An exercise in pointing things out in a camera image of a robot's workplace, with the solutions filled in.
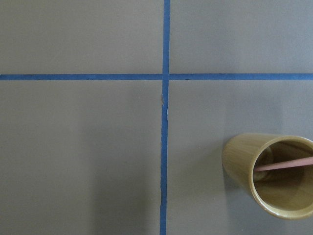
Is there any bamboo wooden cup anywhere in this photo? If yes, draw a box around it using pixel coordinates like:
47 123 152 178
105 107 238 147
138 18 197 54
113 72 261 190
222 133 313 219

